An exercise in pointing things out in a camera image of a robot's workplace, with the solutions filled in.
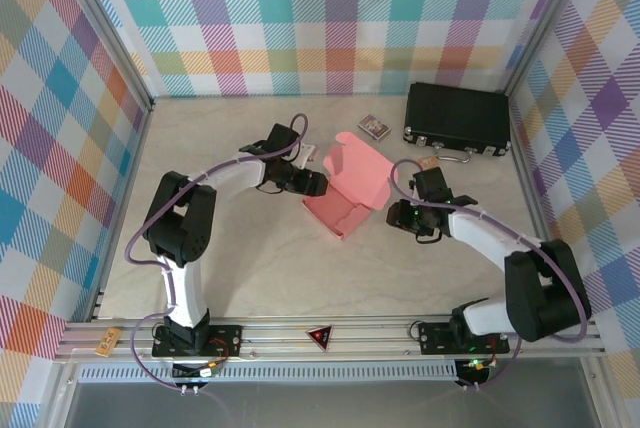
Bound pink paper box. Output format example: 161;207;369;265
301;131;396;242

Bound small purple card box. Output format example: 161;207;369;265
357;114;392;142

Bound black hard case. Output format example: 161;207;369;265
402;81;512;164

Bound red triangular warning sign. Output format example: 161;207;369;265
305;325;334;352

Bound small black connector board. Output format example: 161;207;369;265
171;361;221;383
455;357;497;385

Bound grey metal sheet panel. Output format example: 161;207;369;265
59;380;601;428

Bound small wooden block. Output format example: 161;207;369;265
97;327;121;357

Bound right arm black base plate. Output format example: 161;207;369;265
417;321;511;355

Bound aluminium frame side rail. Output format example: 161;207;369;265
89;100;156;322
505;95;576;319

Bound aluminium frame cross rail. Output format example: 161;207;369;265
53;312;609;363

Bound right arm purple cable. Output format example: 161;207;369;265
389;157;592;392

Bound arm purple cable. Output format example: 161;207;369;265
389;157;592;392
124;112;309;397

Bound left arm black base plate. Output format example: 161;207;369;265
152;323;245;360

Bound grey slotted cable duct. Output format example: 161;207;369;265
77;361;461;384

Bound aluminium frame post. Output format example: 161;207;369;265
49;0;155;114
502;0;596;104

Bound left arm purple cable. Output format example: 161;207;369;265
124;112;309;397

